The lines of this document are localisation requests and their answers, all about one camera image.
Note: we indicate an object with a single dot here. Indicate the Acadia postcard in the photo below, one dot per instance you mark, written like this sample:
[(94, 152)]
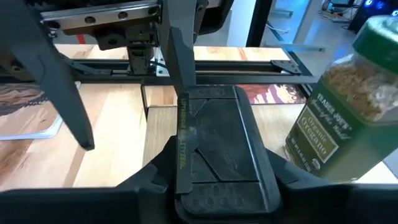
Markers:
[(21, 109)]

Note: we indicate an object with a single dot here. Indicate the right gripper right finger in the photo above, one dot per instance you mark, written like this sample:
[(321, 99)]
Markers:
[(342, 205)]

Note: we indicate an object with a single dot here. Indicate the green-lidded oregano jar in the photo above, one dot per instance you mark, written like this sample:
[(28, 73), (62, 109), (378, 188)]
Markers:
[(345, 124)]

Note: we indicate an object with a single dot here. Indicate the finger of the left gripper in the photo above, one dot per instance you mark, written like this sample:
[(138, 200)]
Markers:
[(180, 46), (53, 77)]

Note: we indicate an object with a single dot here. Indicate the purple and red postcard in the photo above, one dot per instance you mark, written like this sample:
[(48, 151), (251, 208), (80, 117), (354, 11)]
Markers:
[(273, 93)]

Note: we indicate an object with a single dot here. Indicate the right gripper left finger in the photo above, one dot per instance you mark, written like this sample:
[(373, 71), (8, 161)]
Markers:
[(93, 205)]

